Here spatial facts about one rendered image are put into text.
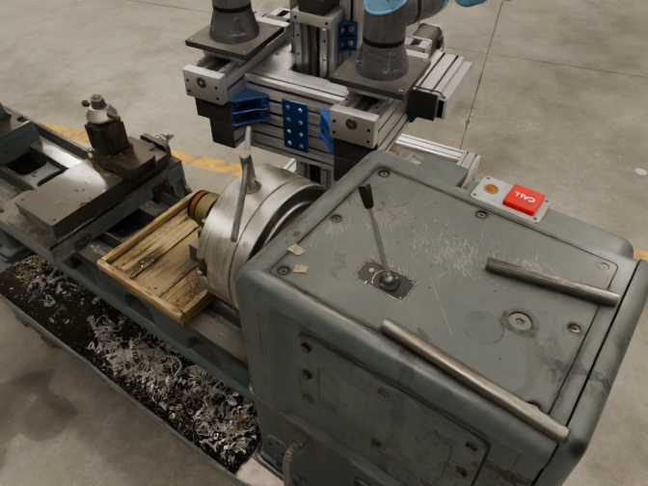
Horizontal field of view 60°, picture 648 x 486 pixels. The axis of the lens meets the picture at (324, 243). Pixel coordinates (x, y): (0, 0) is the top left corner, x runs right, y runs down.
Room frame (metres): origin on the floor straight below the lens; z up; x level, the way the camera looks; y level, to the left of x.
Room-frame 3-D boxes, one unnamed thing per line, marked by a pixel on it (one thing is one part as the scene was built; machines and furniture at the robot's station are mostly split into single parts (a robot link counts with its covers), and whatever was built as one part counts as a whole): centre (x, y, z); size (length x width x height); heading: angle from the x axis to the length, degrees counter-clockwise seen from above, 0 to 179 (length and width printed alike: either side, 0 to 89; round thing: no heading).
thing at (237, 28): (1.71, 0.28, 1.21); 0.15 x 0.15 x 0.10
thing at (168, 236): (1.03, 0.35, 0.89); 0.36 x 0.30 x 0.04; 144
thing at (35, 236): (1.27, 0.68, 0.90); 0.47 x 0.30 x 0.06; 144
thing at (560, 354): (0.66, -0.21, 1.06); 0.59 x 0.48 x 0.39; 54
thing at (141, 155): (1.29, 0.57, 0.99); 0.20 x 0.10 x 0.05; 54
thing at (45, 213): (1.25, 0.63, 0.95); 0.43 x 0.17 x 0.05; 144
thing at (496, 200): (0.81, -0.35, 1.23); 0.13 x 0.08 x 0.05; 54
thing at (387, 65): (1.49, -0.16, 1.21); 0.15 x 0.15 x 0.10
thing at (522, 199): (0.80, -0.37, 1.26); 0.06 x 0.06 x 0.02; 54
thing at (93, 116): (1.30, 0.59, 1.13); 0.08 x 0.08 x 0.03
